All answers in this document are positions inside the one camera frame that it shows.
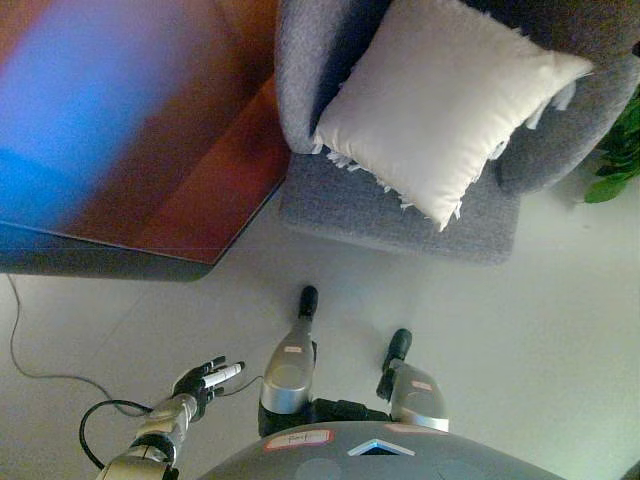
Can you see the grey robot torso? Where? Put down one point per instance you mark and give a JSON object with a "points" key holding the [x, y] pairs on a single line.
{"points": [[370, 455]]}

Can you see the green leafy potted plant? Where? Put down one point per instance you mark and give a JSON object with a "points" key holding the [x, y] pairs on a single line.
{"points": [[620, 150]]}

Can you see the grey fabric armchair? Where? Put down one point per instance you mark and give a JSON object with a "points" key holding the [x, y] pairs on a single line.
{"points": [[400, 225]]}

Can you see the silver robot leg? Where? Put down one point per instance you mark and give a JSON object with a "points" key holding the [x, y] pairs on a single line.
{"points": [[290, 370], [417, 390]]}

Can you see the white fringed pillow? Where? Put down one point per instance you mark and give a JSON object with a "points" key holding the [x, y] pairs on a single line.
{"points": [[440, 110]]}

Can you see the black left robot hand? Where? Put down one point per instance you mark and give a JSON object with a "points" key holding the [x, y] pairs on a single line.
{"points": [[200, 382]]}

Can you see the dark reddish wooden table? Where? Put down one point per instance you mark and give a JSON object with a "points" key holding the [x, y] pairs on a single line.
{"points": [[125, 140]]}

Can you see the silver left robot leg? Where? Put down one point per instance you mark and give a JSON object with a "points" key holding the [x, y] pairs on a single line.
{"points": [[290, 370]]}

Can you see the silver right robot leg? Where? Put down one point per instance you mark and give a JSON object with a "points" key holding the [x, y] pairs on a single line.
{"points": [[417, 390]]}

